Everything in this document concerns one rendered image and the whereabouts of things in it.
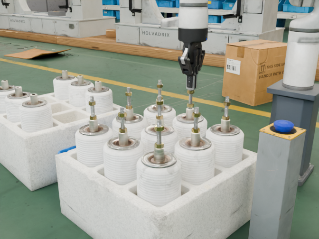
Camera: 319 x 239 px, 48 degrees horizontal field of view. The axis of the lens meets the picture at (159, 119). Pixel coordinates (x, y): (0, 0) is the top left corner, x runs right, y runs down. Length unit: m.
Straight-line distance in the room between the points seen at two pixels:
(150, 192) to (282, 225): 0.30
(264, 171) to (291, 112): 0.40
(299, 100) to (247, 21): 1.81
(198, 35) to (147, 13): 2.63
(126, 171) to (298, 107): 0.58
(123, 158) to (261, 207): 0.32
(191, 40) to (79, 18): 3.19
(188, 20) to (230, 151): 0.34
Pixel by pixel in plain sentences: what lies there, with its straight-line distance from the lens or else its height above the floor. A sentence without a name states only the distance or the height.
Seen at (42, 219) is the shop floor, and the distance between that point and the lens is 1.06.
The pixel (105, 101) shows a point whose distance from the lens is 1.26.
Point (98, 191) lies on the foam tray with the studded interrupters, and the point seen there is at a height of 0.15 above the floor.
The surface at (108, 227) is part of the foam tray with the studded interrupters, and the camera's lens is 0.87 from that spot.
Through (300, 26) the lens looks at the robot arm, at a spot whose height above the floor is 0.49.
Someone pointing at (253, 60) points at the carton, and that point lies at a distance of 1.91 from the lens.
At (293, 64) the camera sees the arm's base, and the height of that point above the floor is 0.38.
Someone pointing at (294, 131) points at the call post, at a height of 0.31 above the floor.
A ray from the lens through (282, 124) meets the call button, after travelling 0.77.
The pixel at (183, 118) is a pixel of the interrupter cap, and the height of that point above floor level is 0.25.
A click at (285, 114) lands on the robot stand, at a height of 0.22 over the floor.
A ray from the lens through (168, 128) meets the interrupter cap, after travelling 0.92.
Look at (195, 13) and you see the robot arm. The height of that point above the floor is 0.53.
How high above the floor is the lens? 0.59
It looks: 20 degrees down
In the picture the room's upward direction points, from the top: straight up
